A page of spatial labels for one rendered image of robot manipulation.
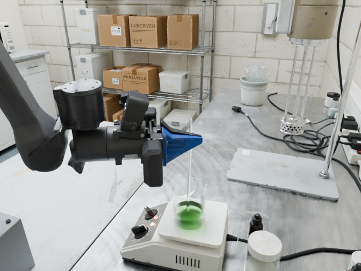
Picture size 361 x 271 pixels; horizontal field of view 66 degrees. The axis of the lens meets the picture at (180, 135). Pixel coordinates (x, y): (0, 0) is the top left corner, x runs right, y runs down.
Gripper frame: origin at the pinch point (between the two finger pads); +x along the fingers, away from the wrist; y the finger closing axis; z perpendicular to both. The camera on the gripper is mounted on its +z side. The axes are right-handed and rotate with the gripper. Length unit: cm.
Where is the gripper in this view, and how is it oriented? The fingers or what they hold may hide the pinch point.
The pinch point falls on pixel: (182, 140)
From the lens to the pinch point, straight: 47.7
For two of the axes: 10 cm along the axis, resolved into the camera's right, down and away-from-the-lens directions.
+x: 9.9, -0.4, 1.2
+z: 0.1, -9.1, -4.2
